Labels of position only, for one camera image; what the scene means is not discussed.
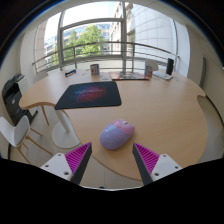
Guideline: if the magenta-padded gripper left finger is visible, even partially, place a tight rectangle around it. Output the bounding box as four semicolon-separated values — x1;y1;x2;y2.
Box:
39;142;93;186

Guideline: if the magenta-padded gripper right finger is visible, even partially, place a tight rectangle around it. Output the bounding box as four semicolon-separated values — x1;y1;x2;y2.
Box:
132;142;184;186

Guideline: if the pink and lilac computer mouse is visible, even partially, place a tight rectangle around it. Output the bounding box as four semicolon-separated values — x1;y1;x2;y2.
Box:
99;118;136;151

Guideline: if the black mouse pad, red-blue print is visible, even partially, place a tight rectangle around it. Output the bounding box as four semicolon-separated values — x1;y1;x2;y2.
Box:
54;80;123;111

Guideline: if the white chair with wooden legs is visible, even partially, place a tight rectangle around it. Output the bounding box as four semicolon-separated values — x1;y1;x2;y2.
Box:
0;115;53;164

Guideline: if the black and white printer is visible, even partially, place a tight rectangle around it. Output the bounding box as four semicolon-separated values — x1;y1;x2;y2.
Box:
1;72;39;127

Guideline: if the white and blue booklet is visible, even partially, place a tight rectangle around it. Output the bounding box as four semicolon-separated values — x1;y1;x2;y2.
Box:
152;70;174;81

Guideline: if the black and blue stapler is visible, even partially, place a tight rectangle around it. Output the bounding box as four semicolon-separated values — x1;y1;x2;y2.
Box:
64;68;78;78

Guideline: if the small printed cup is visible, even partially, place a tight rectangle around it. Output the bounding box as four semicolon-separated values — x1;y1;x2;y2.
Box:
144;65;154;78

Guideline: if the red and black magazine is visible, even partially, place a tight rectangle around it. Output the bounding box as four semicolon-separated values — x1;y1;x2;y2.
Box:
108;70;150;81

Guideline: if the tall black speaker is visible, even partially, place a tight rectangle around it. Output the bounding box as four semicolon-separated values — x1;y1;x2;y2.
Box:
165;57;175;76

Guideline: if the printed mug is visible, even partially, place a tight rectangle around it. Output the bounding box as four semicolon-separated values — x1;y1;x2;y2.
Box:
89;63;101;76

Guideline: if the grey metal railing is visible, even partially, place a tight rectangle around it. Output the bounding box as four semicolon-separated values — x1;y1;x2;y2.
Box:
32;41;181;73

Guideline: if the white table pedestal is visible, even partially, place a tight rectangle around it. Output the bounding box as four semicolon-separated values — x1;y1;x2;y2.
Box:
51;109;82;150

